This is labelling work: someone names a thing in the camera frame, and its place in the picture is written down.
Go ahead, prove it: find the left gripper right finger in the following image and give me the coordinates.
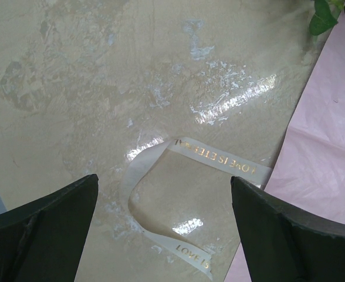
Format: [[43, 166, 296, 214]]
[[231, 176, 345, 281]]

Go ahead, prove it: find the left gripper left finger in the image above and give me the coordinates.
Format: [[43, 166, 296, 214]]
[[0, 174, 99, 281]]

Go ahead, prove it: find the purple wrapping paper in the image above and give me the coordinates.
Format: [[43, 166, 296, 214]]
[[226, 14, 345, 281]]

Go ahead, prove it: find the beige printed ribbon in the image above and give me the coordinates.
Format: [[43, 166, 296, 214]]
[[119, 137, 272, 280]]

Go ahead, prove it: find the artificial flower bunch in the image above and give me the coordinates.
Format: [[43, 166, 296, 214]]
[[309, 0, 345, 36]]

